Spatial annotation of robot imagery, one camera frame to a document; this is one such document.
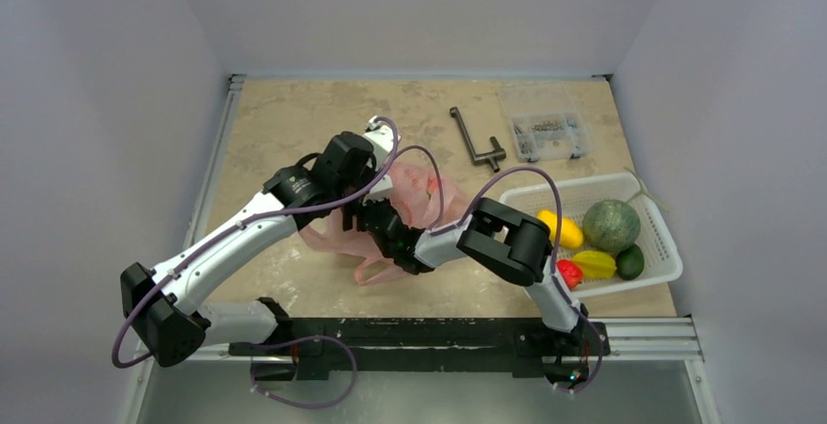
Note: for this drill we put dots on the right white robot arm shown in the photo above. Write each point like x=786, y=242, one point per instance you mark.
x=512, y=245

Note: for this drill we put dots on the black metal base rail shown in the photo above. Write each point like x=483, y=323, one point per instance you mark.
x=313, y=348

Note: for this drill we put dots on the aluminium frame rail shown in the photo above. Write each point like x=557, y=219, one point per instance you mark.
x=275, y=122

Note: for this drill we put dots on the dark green fake avocado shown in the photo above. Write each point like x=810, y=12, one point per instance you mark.
x=630, y=263

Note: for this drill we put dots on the yellow fake mango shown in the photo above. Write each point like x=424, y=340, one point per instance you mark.
x=571, y=236

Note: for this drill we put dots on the red fake strawberry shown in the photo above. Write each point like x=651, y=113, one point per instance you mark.
x=570, y=272

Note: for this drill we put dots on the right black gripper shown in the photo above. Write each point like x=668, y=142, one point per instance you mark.
x=375, y=226

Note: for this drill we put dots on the yellow fake starfruit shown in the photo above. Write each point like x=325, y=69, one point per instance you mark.
x=595, y=264

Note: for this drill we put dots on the clear plastic screw box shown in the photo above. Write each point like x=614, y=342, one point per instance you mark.
x=545, y=122

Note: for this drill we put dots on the green fake melon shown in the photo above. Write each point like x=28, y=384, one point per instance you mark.
x=611, y=225

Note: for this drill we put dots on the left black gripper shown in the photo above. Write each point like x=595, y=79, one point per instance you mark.
x=369, y=177

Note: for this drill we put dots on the pink plastic bag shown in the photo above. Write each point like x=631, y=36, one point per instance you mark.
x=422, y=199

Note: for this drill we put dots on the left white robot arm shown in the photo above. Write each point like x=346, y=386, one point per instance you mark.
x=166, y=305

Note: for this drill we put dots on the white plastic basket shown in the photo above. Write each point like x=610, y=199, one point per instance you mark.
x=663, y=263

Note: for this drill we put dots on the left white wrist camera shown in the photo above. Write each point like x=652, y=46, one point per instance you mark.
x=381, y=133

